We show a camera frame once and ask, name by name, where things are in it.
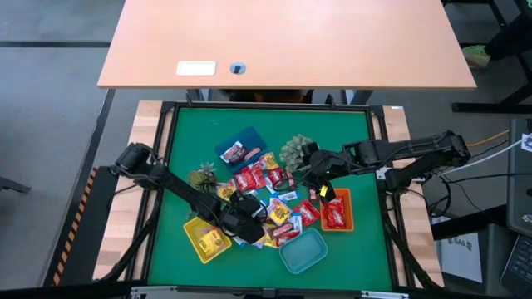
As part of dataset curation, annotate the white cable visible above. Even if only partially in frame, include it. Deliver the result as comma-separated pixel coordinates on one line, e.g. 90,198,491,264
440,136,525,178

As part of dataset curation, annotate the yellow plastic basket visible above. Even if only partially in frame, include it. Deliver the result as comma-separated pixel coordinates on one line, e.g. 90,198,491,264
183,216,233,265

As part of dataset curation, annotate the black chair base leg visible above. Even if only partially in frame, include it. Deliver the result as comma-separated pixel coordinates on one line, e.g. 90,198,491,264
0,176,32,195

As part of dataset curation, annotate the black yellow hazard strip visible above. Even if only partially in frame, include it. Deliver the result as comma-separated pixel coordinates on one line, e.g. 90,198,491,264
50,165,97,287

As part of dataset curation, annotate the white rectangular desk plate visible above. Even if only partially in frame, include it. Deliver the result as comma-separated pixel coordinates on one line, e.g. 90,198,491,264
175,60,218,77

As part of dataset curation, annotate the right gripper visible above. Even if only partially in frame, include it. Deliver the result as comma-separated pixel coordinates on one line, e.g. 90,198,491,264
306,149,348,204

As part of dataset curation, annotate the light wooden desk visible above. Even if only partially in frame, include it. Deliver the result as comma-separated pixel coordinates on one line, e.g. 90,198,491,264
96,0,478,91

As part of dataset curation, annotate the black metal table frame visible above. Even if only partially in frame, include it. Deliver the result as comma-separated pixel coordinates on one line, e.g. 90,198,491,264
140,100,400,294

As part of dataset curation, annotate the grey equipment case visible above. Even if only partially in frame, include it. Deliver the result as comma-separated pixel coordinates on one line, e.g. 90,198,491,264
505,117,532,238

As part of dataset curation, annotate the white red chocolate bar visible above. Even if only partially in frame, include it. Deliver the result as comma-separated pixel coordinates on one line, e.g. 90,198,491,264
219,140,244,164

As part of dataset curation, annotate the green table mat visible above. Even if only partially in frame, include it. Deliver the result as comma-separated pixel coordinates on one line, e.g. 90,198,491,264
147,106,394,292

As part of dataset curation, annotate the white labelled box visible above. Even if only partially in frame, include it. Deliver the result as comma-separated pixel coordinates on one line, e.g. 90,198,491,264
435,231,485,284

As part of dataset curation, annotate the black desk leg frame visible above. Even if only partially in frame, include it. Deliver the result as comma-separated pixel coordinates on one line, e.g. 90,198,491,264
451,49,532,114

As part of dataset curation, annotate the orange plastic basket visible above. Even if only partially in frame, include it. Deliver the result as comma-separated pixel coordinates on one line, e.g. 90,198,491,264
319,187,355,233

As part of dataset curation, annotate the person's leg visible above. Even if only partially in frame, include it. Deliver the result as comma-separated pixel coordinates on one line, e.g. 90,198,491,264
484,12,532,61

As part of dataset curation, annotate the black keyboard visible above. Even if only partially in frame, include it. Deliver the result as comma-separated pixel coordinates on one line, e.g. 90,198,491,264
500,234,532,297

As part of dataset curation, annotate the person's foot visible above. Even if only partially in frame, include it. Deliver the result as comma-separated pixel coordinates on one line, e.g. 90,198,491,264
461,44,492,70

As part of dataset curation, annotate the black cable sleeve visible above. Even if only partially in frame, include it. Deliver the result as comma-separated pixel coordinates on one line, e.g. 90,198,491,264
380,194,444,290
97,199,163,283

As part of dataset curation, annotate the teal plastic basket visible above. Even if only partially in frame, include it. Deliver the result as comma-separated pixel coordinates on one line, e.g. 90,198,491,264
278,228,329,276

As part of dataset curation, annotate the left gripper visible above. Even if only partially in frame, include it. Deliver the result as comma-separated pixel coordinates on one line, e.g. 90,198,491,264
219,193,268,246

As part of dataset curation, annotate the pale green pinecone plant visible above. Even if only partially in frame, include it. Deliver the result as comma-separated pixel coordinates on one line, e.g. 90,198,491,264
278,133,315,174

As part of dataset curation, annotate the succulent plant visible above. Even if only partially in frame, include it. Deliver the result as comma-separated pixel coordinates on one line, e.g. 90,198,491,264
185,161,218,194

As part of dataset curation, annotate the dark blue plastic tray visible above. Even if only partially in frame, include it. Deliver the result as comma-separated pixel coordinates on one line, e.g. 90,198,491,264
214,125,268,174

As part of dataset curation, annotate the yellow power cable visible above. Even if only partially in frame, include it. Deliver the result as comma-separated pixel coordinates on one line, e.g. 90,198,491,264
465,130,511,149

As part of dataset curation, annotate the red Skittles pack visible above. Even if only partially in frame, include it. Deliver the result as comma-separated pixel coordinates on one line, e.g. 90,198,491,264
266,166,286,186
233,166,259,194
274,230,302,248
323,209,347,229
250,162,268,190
323,196,346,213
293,199,322,228

